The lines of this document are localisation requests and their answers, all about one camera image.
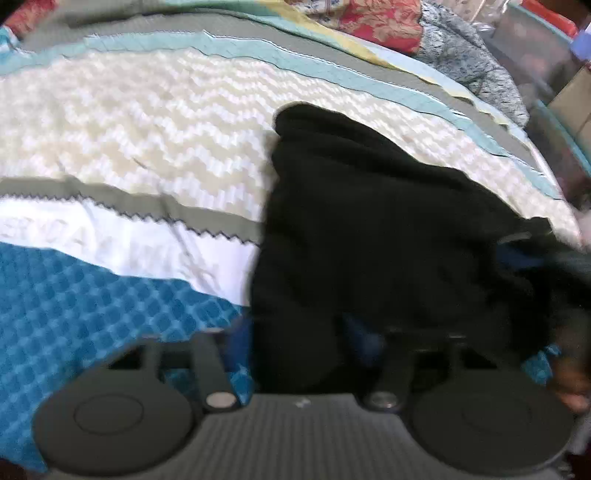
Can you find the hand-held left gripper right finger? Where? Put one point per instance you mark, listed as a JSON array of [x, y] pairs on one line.
[[392, 369]]

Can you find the red floral pillow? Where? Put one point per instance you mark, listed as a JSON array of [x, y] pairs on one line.
[[383, 23]]

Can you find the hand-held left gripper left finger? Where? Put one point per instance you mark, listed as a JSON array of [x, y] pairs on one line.
[[210, 364]]

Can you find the clear plastic storage bin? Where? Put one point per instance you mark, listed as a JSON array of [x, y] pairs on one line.
[[540, 37]]

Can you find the black pants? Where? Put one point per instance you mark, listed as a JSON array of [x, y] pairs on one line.
[[369, 230]]

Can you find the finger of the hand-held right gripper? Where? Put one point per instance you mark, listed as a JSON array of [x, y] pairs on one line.
[[517, 251]]

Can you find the blue white patterned cloth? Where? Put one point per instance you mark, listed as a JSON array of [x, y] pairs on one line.
[[471, 60]]

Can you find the person's right hand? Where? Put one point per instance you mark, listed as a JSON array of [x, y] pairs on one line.
[[570, 385]]

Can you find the cardboard box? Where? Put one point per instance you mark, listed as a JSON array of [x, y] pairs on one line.
[[572, 104]]

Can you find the striped chevron bedspread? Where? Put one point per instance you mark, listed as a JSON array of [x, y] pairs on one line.
[[138, 161]]

